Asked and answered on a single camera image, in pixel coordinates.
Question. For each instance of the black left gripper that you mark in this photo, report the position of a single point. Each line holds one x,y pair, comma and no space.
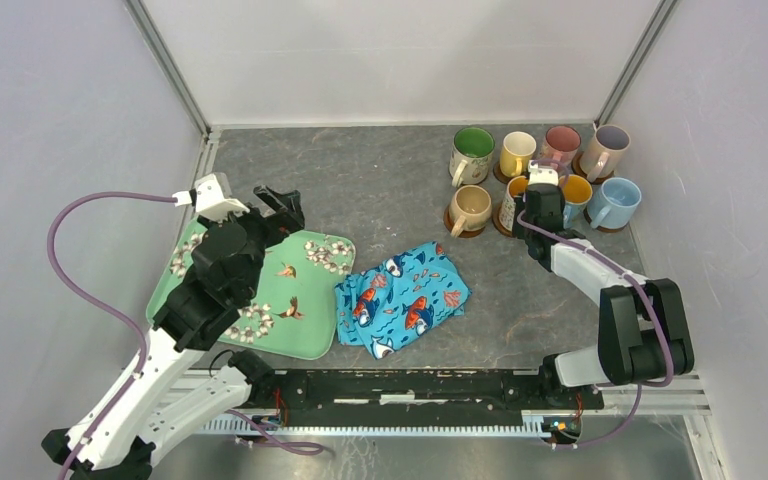
288,204

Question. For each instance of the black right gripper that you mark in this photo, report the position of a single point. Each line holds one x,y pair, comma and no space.
520,200

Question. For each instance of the floral cup orange inside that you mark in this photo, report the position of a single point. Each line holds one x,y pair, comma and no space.
515,189

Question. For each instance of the small cup orange inside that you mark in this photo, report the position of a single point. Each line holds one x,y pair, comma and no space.
577,193

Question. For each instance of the yellow mug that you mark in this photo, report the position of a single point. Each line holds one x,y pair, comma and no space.
518,148

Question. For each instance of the pink mug maroon inside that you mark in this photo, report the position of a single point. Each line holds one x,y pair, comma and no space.
559,146

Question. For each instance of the light blue mug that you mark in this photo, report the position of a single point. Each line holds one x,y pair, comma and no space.
614,203

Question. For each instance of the beige mug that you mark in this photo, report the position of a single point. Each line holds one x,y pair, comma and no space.
470,208

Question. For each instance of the green inside floral mug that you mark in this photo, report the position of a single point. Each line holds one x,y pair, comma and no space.
471,154

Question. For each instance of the brown wooden coaster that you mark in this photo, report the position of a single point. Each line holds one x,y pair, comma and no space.
602,228
466,234
497,222
577,170

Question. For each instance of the dark brown round coaster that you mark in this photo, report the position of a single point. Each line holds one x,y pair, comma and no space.
499,174

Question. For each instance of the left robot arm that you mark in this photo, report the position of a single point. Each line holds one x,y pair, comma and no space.
114,440

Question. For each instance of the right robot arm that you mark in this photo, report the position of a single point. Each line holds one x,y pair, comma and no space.
642,335

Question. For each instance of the green floral tray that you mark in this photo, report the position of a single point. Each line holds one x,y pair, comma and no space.
288,309

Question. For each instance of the blue shark print cloth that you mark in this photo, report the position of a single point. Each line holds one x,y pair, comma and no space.
388,307

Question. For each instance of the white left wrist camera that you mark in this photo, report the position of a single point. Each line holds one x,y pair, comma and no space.
212,198

